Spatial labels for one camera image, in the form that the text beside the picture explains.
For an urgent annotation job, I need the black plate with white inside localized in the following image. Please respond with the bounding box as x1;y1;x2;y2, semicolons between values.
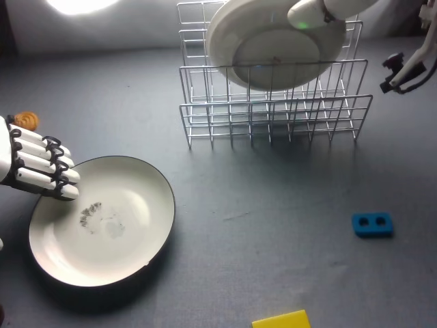
28;155;177;303

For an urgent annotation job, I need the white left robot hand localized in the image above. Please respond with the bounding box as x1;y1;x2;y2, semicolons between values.
0;114;81;254

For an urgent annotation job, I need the orange cookie toy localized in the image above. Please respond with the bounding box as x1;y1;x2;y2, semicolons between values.
15;111;39;131

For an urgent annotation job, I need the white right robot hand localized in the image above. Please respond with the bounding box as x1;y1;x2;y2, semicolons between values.
287;0;380;32

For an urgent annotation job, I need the silver wire dish rack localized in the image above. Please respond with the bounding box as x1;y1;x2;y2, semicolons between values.
176;0;373;150

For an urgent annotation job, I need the yellow block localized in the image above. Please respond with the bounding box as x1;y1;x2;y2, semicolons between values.
251;310;311;328

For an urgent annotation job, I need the blue block with two holes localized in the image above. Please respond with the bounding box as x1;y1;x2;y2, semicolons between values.
351;212;394;239

